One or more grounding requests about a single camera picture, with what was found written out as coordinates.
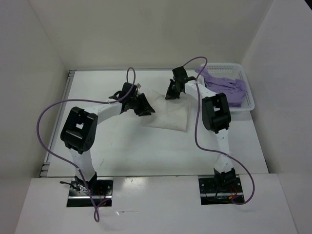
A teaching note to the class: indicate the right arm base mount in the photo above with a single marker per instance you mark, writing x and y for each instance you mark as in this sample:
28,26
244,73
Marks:
210,194

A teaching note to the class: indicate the white t shirt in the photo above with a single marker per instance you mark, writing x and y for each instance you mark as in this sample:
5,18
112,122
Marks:
169,114

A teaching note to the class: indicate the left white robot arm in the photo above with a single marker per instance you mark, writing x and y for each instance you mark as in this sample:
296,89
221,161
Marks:
79,131

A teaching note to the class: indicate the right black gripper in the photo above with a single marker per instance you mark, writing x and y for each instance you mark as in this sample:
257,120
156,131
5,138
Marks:
170,94

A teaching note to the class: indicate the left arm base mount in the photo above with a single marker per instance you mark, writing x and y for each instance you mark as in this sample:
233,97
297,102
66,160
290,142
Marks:
101,191

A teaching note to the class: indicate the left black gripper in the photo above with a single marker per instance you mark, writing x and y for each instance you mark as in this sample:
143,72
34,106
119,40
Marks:
146,107

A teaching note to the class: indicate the purple t shirt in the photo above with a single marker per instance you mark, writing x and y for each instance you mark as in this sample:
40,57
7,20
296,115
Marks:
234,89

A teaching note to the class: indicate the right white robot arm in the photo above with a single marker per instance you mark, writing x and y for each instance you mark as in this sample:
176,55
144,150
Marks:
216,117

